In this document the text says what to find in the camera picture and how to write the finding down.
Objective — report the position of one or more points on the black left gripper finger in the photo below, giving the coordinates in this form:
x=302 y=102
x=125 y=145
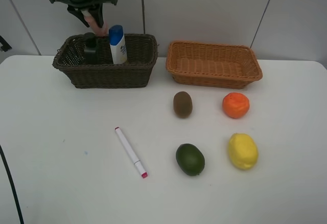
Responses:
x=96 y=12
x=78 y=14

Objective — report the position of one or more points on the pink bottle white cap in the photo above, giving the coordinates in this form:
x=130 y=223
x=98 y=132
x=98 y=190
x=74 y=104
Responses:
x=98 y=31

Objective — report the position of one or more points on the white blue shampoo bottle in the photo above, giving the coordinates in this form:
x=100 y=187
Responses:
x=117 y=44

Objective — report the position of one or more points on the dark green pump bottle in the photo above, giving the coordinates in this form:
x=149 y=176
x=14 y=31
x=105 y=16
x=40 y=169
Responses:
x=90 y=48

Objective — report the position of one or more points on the brown kiwi fruit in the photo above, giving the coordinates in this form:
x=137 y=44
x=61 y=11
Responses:
x=182 y=104

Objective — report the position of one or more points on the white pink marker pen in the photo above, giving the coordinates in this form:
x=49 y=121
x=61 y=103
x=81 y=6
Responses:
x=131 y=153

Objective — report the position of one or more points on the orange fruit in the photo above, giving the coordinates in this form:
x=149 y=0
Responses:
x=235 y=105

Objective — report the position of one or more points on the green avocado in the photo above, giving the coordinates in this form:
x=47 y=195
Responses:
x=190 y=159

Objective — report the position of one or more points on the yellow lemon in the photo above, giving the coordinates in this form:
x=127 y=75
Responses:
x=242 y=151

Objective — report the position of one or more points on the dark brown wicker basket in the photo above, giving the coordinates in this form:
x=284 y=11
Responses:
x=134 y=73

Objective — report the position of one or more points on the orange wicker basket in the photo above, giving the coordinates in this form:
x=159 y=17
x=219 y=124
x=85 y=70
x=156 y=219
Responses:
x=214 y=65

